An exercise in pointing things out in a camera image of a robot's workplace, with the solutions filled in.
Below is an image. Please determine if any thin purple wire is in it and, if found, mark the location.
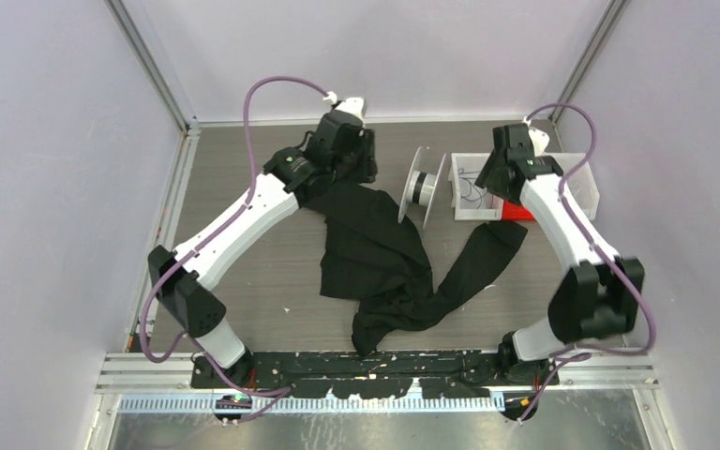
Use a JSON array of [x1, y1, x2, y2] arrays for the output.
[[458, 169, 491, 209]]

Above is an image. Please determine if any white perforated cable spool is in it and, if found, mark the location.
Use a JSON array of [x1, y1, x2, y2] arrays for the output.
[[397, 146, 447, 230]]

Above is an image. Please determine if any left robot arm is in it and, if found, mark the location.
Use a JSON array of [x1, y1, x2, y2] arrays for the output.
[[148, 105, 377, 388]]

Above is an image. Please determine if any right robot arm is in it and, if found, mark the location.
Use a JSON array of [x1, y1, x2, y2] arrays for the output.
[[475, 123, 645, 385]]

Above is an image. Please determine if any red plastic bin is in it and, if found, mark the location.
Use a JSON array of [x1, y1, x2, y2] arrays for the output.
[[501, 201, 534, 221]]

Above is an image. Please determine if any white plastic bin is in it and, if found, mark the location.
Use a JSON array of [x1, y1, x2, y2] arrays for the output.
[[447, 153, 503, 221]]

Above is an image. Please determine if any clear plastic bin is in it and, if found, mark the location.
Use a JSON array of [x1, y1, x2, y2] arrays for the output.
[[549, 153, 600, 220]]

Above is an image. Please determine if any black cloth garment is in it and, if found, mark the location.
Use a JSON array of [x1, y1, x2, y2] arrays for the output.
[[305, 182, 528, 355]]

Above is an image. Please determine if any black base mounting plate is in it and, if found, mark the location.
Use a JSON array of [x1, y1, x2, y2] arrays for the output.
[[226, 350, 558, 399]]

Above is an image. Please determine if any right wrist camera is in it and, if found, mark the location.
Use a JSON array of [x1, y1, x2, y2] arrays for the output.
[[522, 116, 550, 157]]

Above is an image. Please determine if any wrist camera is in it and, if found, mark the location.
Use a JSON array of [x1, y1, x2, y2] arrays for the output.
[[522, 116, 550, 157], [322, 91, 367, 122]]

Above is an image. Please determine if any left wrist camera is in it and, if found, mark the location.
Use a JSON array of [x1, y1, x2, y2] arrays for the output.
[[322, 91, 367, 122]]

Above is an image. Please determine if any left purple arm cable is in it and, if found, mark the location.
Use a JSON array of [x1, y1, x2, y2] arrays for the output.
[[139, 75, 338, 425]]

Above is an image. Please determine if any aluminium frame rail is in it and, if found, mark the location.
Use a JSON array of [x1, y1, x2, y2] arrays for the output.
[[96, 350, 659, 420]]

